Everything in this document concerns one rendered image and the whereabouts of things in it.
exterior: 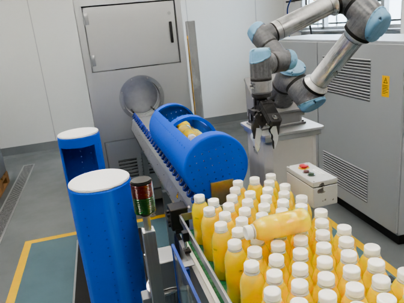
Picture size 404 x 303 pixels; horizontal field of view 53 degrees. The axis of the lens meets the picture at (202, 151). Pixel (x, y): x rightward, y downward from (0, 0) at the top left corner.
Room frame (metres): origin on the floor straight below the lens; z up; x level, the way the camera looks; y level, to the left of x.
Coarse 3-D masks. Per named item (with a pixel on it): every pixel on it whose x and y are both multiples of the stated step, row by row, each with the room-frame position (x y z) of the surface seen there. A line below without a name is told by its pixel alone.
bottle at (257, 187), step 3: (249, 183) 1.47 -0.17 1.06; (258, 183) 1.46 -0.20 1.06; (249, 186) 1.47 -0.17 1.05; (252, 186) 1.46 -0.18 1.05; (255, 186) 1.46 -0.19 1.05; (258, 186) 1.46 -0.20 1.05; (261, 186) 1.46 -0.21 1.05; (249, 189) 1.46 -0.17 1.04; (252, 189) 1.45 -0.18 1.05; (255, 189) 1.45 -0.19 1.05; (258, 189) 1.45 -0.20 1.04; (261, 189) 1.46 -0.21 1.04; (258, 192) 1.45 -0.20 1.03; (261, 192) 1.45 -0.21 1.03; (258, 195) 1.44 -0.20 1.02; (258, 198) 1.44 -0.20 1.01
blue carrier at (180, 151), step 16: (160, 112) 2.43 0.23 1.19; (176, 112) 2.45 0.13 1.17; (160, 128) 2.13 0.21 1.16; (176, 128) 1.91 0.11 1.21; (208, 128) 2.15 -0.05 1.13; (160, 144) 2.08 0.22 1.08; (176, 144) 1.76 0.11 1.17; (192, 144) 1.61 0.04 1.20; (208, 144) 1.61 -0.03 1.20; (224, 144) 1.62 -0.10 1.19; (240, 144) 1.64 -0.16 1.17; (176, 160) 1.70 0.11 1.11; (192, 160) 1.59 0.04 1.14; (208, 160) 1.60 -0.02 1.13; (224, 160) 1.62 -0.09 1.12; (240, 160) 1.64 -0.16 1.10; (192, 176) 1.58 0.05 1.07; (208, 176) 1.60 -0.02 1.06; (224, 176) 1.62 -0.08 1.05; (240, 176) 1.64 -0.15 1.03; (208, 192) 1.60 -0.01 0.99
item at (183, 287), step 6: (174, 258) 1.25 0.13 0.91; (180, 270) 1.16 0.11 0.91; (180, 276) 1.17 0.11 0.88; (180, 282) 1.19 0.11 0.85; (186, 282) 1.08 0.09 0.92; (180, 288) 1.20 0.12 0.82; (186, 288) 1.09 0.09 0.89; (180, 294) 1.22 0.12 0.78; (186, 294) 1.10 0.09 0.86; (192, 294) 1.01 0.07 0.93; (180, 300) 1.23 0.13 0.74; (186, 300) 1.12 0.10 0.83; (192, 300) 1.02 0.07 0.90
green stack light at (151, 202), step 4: (152, 196) 1.09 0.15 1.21; (132, 200) 1.09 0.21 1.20; (136, 200) 1.08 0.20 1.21; (140, 200) 1.07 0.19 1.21; (144, 200) 1.07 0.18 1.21; (148, 200) 1.08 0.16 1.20; (152, 200) 1.09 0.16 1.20; (136, 204) 1.08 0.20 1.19; (140, 204) 1.07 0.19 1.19; (144, 204) 1.07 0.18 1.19; (148, 204) 1.08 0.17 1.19; (152, 204) 1.09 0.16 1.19; (136, 208) 1.08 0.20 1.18; (140, 208) 1.07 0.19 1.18; (144, 208) 1.07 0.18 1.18; (148, 208) 1.08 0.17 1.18; (152, 208) 1.08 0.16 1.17; (136, 212) 1.08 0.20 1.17; (140, 212) 1.07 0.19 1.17; (144, 212) 1.07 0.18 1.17; (148, 212) 1.08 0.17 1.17; (152, 212) 1.08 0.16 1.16
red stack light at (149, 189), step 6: (132, 186) 1.08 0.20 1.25; (138, 186) 1.07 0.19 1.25; (144, 186) 1.07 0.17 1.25; (150, 186) 1.09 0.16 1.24; (132, 192) 1.08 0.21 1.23; (138, 192) 1.07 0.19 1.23; (144, 192) 1.07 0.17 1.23; (150, 192) 1.09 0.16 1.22; (138, 198) 1.07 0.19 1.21; (144, 198) 1.07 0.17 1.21
